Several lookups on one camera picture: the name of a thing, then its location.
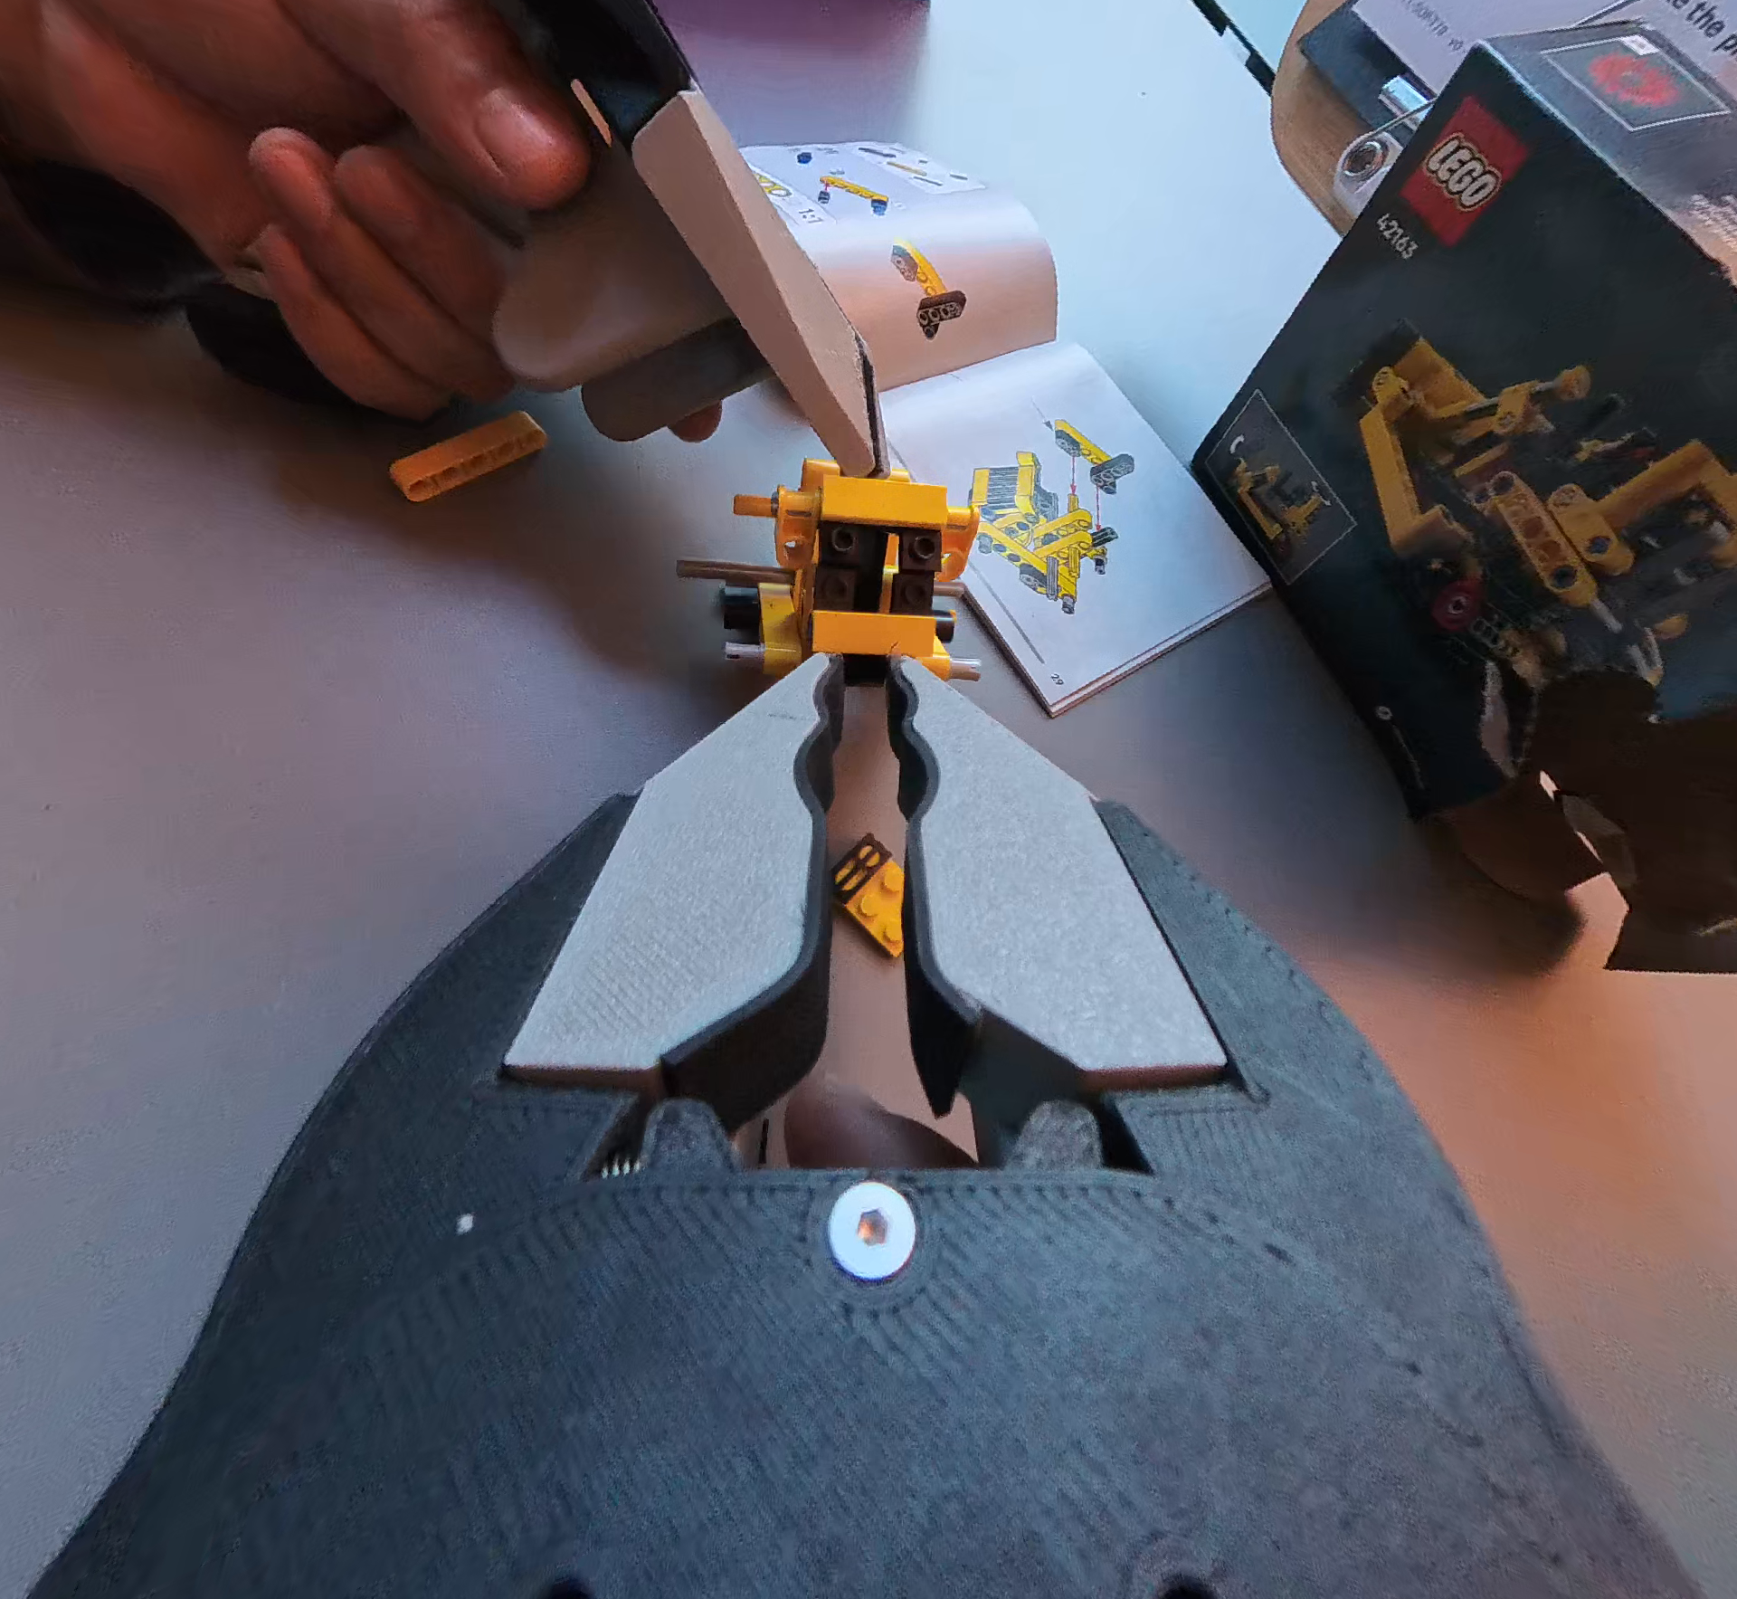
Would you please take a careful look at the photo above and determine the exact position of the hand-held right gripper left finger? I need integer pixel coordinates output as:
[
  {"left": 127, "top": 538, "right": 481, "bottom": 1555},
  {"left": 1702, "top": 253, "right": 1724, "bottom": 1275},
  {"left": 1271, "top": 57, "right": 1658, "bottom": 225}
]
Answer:
[{"left": 505, "top": 652, "right": 835, "bottom": 1133}]

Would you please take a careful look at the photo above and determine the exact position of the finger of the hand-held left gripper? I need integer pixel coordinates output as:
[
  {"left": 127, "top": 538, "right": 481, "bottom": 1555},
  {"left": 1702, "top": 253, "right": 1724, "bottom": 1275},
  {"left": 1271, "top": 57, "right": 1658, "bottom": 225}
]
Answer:
[{"left": 628, "top": 87, "right": 894, "bottom": 477}]

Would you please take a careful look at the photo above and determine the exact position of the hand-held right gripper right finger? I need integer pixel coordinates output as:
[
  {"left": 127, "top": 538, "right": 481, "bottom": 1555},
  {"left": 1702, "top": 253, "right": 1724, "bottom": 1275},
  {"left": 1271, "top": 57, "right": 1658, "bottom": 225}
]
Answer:
[{"left": 888, "top": 658, "right": 1229, "bottom": 1118}]

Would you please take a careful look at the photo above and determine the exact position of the yellow black lego brick assembly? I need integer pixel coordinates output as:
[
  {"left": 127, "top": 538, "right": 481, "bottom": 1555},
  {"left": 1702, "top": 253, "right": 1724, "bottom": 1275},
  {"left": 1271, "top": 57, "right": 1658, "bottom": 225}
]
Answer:
[{"left": 831, "top": 831, "right": 910, "bottom": 960}]

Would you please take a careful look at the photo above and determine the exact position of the yellow lego vehicle model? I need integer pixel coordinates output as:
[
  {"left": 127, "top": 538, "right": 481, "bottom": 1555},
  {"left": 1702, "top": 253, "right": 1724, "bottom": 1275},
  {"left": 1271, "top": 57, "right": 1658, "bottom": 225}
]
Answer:
[{"left": 674, "top": 457, "right": 988, "bottom": 691}]

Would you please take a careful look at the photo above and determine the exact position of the yellow lego beam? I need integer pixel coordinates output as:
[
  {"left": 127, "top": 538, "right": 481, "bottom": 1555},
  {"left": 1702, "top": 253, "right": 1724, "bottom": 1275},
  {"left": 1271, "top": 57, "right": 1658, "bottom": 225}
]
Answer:
[{"left": 389, "top": 411, "right": 551, "bottom": 505}]

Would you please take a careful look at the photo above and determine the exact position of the lego instruction booklet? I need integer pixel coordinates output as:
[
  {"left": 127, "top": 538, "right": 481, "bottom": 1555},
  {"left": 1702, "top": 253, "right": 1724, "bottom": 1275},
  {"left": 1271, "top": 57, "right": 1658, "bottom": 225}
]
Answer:
[{"left": 739, "top": 140, "right": 1275, "bottom": 720}]

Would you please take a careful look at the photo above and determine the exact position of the dark lego set box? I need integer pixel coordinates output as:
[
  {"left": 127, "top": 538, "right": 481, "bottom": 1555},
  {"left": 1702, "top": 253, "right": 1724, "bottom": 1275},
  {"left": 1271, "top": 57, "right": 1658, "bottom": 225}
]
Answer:
[{"left": 1190, "top": 20, "right": 1737, "bottom": 977}]

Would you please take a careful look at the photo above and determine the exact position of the person's left hand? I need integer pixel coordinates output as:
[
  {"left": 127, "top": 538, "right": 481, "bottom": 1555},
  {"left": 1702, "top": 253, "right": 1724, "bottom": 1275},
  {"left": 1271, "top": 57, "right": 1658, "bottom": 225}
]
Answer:
[{"left": 0, "top": 0, "right": 599, "bottom": 422}]

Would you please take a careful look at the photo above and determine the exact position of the round wooden display board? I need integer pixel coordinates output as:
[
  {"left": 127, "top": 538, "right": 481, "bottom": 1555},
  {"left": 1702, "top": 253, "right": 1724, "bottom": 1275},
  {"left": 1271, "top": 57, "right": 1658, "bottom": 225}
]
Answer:
[{"left": 1269, "top": 0, "right": 1737, "bottom": 236}]

